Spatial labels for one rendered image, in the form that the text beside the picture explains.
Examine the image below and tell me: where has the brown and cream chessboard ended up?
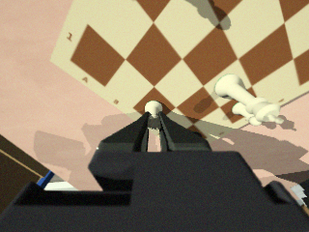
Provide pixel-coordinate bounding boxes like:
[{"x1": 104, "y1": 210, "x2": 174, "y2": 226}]
[{"x1": 49, "y1": 0, "x2": 309, "y2": 143}]

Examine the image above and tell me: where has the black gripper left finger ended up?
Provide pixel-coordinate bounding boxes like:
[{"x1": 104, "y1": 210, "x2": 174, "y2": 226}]
[{"x1": 96, "y1": 111, "x2": 149, "y2": 152}]

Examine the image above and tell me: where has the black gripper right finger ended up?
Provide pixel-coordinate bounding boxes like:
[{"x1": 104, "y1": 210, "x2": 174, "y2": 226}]
[{"x1": 159, "y1": 111, "x2": 212, "y2": 152}]

